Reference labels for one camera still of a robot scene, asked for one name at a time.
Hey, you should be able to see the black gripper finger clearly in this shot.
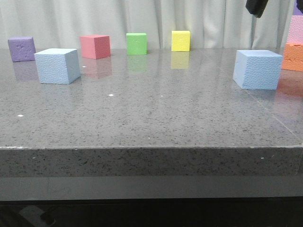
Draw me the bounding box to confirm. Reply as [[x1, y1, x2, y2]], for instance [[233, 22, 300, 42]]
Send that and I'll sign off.
[[245, 0, 268, 18]]

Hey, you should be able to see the light blue foam cube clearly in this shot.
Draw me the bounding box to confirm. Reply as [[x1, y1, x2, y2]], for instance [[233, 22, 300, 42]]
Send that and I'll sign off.
[[233, 50, 283, 90], [35, 48, 81, 84]]

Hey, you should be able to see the purple foam block top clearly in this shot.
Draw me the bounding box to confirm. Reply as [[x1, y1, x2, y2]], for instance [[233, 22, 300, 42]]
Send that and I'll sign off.
[[293, 4, 303, 16]]

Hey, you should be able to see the pink foam block stacked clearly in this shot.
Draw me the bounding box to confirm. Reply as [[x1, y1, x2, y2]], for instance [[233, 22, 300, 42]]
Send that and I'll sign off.
[[287, 15, 303, 43]]

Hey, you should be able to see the orange foam block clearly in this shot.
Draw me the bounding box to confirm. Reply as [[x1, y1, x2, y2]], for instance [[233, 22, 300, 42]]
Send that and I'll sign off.
[[281, 43, 303, 72]]

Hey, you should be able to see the yellow foam cube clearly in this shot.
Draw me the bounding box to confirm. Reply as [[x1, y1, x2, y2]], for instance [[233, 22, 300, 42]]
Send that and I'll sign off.
[[171, 31, 191, 52]]

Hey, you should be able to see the green foam cube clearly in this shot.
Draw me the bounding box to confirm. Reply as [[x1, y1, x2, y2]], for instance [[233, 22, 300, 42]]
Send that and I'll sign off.
[[126, 33, 147, 55]]

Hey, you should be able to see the pink foam cube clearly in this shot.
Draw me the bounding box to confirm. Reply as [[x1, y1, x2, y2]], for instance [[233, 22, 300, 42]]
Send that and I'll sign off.
[[80, 35, 111, 59]]

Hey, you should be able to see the white curtain backdrop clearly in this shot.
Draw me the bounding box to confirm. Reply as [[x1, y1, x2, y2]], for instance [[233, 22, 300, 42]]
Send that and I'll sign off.
[[0, 0, 294, 49]]

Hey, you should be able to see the purple foam cube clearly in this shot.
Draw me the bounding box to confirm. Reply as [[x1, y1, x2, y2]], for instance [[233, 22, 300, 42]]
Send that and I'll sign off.
[[8, 36, 36, 62]]

